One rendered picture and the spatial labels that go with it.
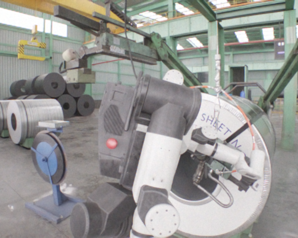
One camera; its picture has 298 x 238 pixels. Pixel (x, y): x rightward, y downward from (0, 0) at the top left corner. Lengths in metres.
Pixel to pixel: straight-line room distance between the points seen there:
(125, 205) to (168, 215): 0.20
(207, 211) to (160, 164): 1.21
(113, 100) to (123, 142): 0.13
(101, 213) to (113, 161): 0.16
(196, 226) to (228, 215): 0.30
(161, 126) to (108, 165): 0.24
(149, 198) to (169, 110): 0.20
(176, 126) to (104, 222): 0.34
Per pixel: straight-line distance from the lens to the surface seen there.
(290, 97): 5.94
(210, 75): 6.28
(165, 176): 0.45
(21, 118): 5.63
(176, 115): 0.45
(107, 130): 0.60
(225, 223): 1.63
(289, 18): 6.32
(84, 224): 0.60
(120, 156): 0.60
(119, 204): 0.60
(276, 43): 15.67
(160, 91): 0.45
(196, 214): 1.68
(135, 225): 0.50
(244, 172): 0.92
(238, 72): 7.90
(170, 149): 0.45
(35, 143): 2.61
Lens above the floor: 1.32
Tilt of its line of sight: 6 degrees down
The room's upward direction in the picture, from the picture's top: straight up
